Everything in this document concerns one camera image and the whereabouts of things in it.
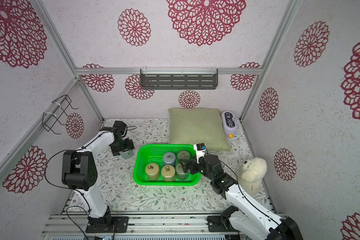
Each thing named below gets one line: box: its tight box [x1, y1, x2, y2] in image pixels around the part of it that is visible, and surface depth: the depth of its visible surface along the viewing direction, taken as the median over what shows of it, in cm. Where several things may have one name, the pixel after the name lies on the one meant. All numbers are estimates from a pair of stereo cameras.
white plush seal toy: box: [239, 157, 267, 195], surface depth 74 cm
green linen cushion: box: [168, 107, 232, 152], surface depth 102 cm
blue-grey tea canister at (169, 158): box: [163, 151, 176, 167], surface depth 91 cm
